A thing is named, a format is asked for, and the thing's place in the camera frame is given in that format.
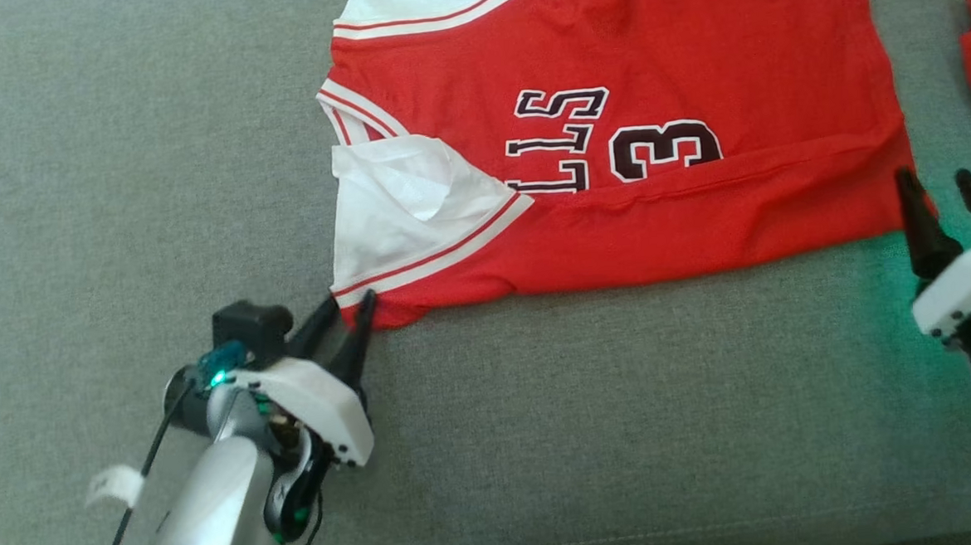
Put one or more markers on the red and white basketball jersey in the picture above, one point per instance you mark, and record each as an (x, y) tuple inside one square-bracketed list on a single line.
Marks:
[(696, 170)]

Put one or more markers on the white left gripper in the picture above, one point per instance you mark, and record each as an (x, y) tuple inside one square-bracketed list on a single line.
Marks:
[(318, 406)]

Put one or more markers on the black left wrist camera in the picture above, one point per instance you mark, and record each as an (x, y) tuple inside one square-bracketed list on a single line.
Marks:
[(252, 330)]

